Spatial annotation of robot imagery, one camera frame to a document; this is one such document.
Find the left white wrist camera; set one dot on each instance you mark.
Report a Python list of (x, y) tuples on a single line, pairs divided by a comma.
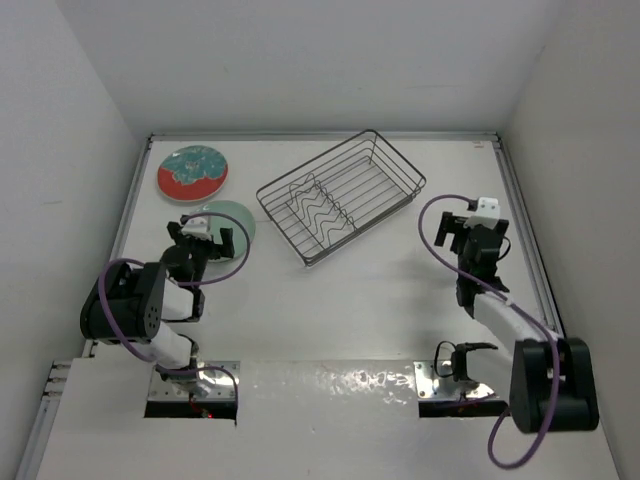
[(196, 227)]

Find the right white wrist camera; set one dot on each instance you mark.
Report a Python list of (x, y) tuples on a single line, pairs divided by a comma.
[(485, 212)]

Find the green flower plate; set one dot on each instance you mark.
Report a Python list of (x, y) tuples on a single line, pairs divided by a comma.
[(229, 214)]

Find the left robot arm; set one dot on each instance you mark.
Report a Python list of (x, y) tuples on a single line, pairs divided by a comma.
[(139, 303)]

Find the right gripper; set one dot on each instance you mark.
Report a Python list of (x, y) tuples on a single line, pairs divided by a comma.
[(451, 224)]

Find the grey wire dish rack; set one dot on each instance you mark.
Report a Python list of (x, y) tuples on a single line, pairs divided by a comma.
[(330, 200)]

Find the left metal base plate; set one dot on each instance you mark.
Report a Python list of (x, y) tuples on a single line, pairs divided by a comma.
[(212, 383)]

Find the red and teal plate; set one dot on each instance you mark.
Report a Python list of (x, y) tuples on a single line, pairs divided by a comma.
[(192, 173)]

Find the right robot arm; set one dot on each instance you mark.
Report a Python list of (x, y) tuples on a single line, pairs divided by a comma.
[(533, 356)]

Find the metal base plate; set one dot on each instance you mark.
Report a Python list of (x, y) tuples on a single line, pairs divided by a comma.
[(432, 385), (212, 383)]

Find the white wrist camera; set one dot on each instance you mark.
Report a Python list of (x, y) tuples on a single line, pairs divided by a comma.
[(485, 212), (196, 227)]

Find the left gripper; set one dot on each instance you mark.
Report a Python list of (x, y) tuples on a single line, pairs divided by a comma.
[(216, 252)]

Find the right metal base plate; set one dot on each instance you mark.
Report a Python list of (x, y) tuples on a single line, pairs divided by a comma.
[(432, 385)]

